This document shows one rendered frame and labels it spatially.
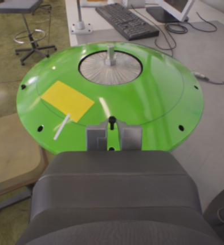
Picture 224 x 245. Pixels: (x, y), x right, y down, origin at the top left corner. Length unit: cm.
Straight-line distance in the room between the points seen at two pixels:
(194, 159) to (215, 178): 5
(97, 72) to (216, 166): 31
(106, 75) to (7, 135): 70
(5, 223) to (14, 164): 69
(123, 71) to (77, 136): 13
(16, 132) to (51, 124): 66
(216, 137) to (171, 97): 24
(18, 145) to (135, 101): 68
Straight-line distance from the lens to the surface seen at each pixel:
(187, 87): 30
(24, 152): 80
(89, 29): 90
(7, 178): 77
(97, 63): 29
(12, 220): 141
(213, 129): 49
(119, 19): 99
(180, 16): 93
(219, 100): 58
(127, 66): 29
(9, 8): 247
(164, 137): 22
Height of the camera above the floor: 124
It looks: 50 degrees down
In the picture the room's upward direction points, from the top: 1 degrees clockwise
